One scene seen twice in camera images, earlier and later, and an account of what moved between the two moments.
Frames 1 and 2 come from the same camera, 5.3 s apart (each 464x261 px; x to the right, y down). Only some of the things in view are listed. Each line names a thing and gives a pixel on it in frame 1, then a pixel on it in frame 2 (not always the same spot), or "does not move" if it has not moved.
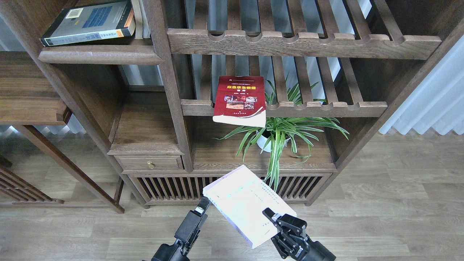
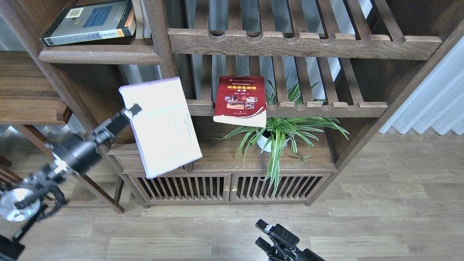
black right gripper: x=302 y=248 to x=286 y=252
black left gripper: x=188 y=232 to x=75 y=153
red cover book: x=240 y=100 does not move
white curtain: x=438 y=102 does not move
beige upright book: x=138 y=19 does not move
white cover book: x=240 y=198 to x=164 y=128
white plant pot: x=261 y=140 does not move
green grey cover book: x=91 y=22 does not move
